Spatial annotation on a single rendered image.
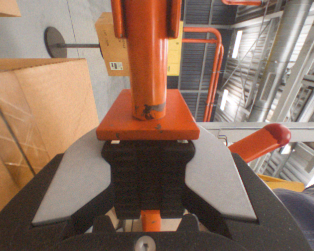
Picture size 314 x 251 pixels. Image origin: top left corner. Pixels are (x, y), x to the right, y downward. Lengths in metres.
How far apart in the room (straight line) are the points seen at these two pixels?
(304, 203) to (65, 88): 0.43
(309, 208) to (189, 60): 10.70
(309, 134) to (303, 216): 1.59
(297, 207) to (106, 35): 1.85
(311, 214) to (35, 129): 0.41
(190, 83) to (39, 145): 11.07
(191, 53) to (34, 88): 10.80
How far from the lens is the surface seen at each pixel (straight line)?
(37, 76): 0.22
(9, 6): 1.10
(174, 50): 7.44
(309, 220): 0.35
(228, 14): 11.65
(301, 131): 1.83
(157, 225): 0.19
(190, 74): 11.03
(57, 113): 0.24
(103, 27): 1.85
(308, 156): 2.72
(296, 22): 5.86
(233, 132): 1.44
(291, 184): 1.20
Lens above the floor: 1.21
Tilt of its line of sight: 2 degrees up
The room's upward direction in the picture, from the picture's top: 90 degrees clockwise
